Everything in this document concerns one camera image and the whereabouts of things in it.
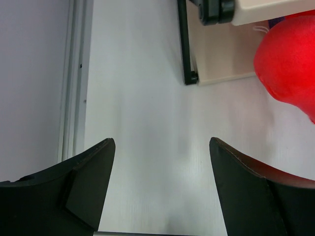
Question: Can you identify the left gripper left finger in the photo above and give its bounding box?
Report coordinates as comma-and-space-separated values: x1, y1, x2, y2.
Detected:
0, 138, 116, 236

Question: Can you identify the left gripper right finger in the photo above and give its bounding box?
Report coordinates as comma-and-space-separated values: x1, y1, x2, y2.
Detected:
209, 137, 315, 236

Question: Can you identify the red plush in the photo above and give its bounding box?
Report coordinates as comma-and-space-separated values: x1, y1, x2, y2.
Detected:
253, 10, 315, 121

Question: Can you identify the beige three-tier shelf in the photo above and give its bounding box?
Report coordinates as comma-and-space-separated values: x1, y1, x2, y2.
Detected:
177, 0, 315, 86

